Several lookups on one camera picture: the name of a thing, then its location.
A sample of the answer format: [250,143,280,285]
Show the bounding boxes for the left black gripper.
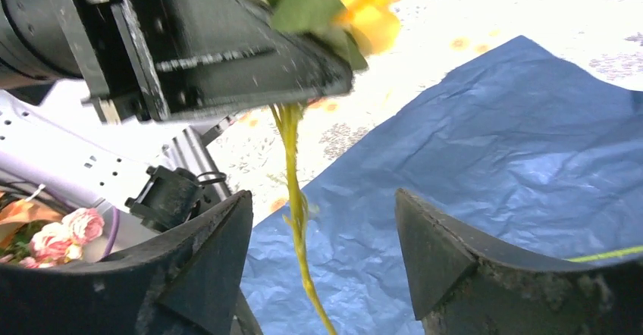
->
[1,0,171,124]

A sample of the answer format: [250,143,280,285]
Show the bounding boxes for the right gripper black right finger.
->
[395,189,642,335]

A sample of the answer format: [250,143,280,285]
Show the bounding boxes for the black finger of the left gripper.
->
[150,0,353,121]

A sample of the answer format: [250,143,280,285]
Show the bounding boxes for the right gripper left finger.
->
[1,191,253,334]

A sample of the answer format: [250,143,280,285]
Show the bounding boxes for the blue paper bouquet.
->
[240,35,643,335]

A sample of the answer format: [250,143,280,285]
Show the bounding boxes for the yellow flower stem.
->
[260,0,401,334]

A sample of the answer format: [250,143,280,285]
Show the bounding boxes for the white rose stem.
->
[567,246,642,263]

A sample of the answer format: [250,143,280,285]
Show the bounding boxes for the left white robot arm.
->
[1,0,353,211]

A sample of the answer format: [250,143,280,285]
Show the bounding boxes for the flowers in vase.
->
[1,192,105,268]

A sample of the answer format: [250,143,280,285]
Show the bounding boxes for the floral patterned table mat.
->
[205,0,643,228]

